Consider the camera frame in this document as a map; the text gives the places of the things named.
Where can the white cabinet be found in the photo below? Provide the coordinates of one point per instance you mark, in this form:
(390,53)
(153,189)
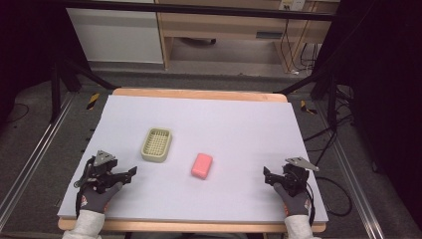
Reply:
(116,36)

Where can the person's left hand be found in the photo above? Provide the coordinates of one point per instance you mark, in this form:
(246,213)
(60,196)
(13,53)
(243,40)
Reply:
(96,199)

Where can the person's right hand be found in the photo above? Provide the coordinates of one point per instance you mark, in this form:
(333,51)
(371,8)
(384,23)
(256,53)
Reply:
(295,202)

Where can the white power strip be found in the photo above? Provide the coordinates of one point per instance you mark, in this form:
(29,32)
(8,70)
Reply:
(292,4)

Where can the light wooden desk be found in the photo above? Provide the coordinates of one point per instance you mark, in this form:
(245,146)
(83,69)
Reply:
(225,30)

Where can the black metal stand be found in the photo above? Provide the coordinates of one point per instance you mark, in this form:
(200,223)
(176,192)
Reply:
(78,74)
(326,86)

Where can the beige slotted soap dish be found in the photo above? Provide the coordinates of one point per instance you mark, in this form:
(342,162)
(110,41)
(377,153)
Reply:
(156,144)

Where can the yellow black floor tape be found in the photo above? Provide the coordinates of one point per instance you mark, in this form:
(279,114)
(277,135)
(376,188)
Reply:
(307,108)
(93,101)

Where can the black horizontal frame bar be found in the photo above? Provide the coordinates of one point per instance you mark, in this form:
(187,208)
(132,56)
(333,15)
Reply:
(199,9)

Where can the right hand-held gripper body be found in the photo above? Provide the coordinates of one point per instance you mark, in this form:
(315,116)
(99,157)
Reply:
(293,176)

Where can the white foam mat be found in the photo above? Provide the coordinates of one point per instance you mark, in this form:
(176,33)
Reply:
(205,126)

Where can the metal floor rail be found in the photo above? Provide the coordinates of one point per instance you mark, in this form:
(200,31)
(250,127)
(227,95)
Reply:
(36,156)
(355,186)

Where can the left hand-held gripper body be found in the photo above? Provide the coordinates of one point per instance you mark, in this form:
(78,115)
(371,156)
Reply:
(101,169)

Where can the pink soap bar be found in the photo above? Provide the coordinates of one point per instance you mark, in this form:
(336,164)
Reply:
(201,165)

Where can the wooden table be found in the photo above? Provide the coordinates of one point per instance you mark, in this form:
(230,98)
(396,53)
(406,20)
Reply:
(199,93)

